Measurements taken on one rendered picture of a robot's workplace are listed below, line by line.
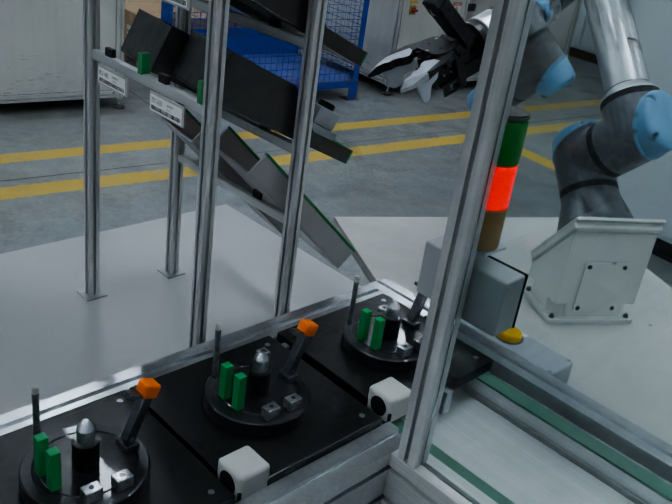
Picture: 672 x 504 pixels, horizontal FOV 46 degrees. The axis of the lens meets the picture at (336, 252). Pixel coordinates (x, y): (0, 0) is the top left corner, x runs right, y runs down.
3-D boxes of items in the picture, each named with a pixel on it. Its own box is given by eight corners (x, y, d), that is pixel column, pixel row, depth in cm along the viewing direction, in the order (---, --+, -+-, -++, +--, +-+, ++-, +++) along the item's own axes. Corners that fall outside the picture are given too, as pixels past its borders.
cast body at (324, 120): (314, 141, 136) (333, 105, 135) (328, 150, 133) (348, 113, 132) (278, 124, 130) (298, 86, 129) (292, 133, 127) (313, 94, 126)
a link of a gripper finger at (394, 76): (373, 100, 141) (422, 84, 141) (366, 70, 137) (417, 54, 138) (369, 92, 144) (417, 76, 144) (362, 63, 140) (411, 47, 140)
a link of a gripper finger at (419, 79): (419, 118, 133) (446, 89, 138) (414, 87, 129) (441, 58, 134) (404, 115, 135) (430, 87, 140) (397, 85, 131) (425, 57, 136)
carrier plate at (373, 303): (381, 302, 139) (383, 291, 138) (491, 370, 124) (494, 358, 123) (275, 342, 123) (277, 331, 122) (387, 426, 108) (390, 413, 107)
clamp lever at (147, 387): (130, 434, 93) (153, 377, 92) (139, 443, 92) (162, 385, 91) (104, 435, 90) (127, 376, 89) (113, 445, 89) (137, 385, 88)
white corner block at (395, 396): (386, 397, 114) (390, 374, 112) (409, 414, 111) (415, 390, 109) (363, 409, 111) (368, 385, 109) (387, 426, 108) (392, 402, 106)
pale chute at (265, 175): (299, 237, 149) (316, 220, 149) (338, 269, 140) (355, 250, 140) (210, 145, 130) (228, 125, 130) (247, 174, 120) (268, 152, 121)
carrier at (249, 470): (268, 345, 122) (276, 274, 116) (380, 430, 107) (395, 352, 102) (127, 399, 106) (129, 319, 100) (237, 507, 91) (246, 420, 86)
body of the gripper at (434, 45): (443, 99, 139) (494, 69, 143) (435, 55, 134) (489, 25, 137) (416, 87, 145) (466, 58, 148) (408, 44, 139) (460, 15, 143)
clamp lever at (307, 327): (288, 368, 109) (310, 318, 108) (298, 375, 108) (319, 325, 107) (270, 367, 106) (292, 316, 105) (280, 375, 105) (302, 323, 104)
